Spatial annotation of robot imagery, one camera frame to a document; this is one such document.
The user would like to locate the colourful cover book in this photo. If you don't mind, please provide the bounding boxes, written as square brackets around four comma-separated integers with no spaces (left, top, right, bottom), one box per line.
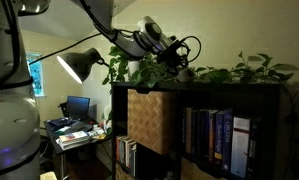
[58,130,91,144]

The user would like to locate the black book white print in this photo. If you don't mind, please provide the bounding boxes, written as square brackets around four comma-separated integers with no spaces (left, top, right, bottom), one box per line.
[246,115,265,180]

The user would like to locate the white flower decoration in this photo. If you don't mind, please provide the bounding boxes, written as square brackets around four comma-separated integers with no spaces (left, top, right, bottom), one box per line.
[102,104,113,135]

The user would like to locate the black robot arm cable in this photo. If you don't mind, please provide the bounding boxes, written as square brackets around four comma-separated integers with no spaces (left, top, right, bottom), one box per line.
[0,0,203,83]

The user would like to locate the black spine book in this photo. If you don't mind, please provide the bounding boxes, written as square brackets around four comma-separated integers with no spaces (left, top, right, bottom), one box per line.
[190,109,203,158]

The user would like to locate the grey desk lamp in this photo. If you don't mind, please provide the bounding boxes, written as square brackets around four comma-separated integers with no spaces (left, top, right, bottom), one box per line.
[56,47,106,85]

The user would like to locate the red spine book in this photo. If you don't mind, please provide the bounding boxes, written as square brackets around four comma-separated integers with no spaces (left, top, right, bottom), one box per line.
[115,134,121,163]

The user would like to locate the dark blue bag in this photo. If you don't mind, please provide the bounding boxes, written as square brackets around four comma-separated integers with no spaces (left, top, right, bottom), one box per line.
[48,117,77,130]

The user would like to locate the blue book yellow label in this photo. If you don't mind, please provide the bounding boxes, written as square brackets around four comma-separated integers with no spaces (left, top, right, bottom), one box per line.
[214,110,226,165]

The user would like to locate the tall woven bamboo basket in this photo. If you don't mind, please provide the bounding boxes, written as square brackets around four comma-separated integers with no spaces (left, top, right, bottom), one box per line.
[127,88,177,155]

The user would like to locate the window with white frame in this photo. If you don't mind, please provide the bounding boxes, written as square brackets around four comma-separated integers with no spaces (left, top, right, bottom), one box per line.
[24,50,46,98]

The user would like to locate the dark navy spine book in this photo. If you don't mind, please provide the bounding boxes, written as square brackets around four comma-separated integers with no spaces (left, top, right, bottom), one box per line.
[200,109,211,160]

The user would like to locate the thick white book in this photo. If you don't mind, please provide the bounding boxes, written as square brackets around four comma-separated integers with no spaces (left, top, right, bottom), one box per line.
[56,138,93,152]

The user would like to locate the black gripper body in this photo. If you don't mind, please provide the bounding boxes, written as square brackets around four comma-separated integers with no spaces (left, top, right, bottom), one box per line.
[158,42,187,66]

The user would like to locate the white spine book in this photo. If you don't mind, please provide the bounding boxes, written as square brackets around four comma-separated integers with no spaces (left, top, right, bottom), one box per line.
[118,134,128,166]

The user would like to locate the pale yellow box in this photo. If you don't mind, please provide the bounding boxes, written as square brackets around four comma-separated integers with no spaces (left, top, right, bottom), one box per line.
[38,170,59,180]

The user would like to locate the dark desk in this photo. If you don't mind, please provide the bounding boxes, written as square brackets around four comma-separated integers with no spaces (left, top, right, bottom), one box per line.
[43,117,113,180]

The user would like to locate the blue book white title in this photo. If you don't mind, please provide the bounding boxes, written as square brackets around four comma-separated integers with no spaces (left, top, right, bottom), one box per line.
[221,108,236,172]

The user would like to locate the green pothos plant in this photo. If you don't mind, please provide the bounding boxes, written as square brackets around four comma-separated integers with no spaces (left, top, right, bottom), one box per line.
[101,44,299,141]

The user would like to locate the brown spine book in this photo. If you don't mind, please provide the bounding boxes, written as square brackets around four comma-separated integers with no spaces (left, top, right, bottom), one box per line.
[208,109,219,162]

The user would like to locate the tan spine book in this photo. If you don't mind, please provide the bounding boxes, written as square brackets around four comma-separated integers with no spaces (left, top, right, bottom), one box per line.
[184,106,194,156]

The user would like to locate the black computer monitor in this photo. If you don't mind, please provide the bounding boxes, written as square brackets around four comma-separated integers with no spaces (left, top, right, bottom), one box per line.
[65,95,91,122]

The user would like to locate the white plant pot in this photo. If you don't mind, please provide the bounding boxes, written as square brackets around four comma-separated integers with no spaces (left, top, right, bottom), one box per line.
[126,60,142,78]

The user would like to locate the small colourful desk items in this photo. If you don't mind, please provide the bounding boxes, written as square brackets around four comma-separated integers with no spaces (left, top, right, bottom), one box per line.
[87,124,108,141]

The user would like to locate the black cube shelf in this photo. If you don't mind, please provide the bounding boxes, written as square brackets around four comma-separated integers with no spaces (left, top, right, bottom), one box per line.
[111,80,292,180]

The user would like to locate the short woven bamboo basket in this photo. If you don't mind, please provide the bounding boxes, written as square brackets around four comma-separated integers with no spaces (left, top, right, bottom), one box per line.
[180,156,223,180]

